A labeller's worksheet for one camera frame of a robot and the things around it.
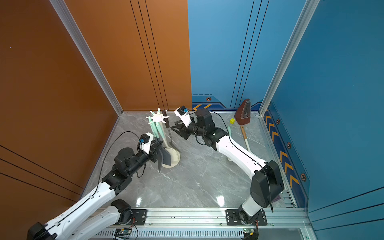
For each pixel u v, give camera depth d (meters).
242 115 1.09
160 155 0.74
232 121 1.12
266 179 0.41
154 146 0.66
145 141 0.60
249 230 0.72
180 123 0.73
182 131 0.64
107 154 0.97
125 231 0.71
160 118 0.64
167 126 0.72
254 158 0.47
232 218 0.72
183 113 0.62
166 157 0.77
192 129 0.65
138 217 0.74
